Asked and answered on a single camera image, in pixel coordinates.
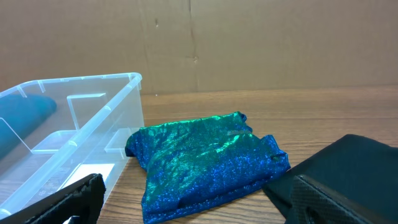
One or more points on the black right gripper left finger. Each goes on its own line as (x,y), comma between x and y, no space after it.
(81,201)

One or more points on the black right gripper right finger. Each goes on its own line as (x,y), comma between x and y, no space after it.
(315,203)

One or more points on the black garment long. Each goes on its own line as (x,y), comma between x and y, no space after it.
(361,169)

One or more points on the sparkly blue green cloth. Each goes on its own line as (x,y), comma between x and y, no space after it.
(194,165)

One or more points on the clear plastic storage container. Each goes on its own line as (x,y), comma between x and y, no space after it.
(86,135)

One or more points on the blue denim folded cloth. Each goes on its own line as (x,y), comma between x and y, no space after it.
(21,116)

